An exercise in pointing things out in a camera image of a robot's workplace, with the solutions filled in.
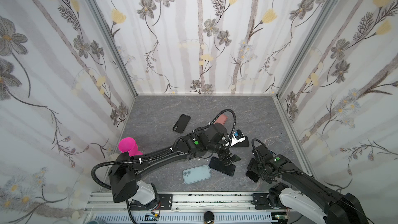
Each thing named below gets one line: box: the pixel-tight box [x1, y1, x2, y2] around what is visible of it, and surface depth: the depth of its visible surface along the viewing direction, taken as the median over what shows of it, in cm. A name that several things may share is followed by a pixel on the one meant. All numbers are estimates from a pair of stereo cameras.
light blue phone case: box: [182, 164, 212, 185], surface depth 85 cm
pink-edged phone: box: [245, 170, 261, 183], surface depth 81 cm
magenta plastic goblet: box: [118, 136, 144, 158], surface depth 78 cm
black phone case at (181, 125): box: [172, 114, 191, 134], surface depth 107 cm
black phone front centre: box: [208, 156, 236, 177], surface depth 85 cm
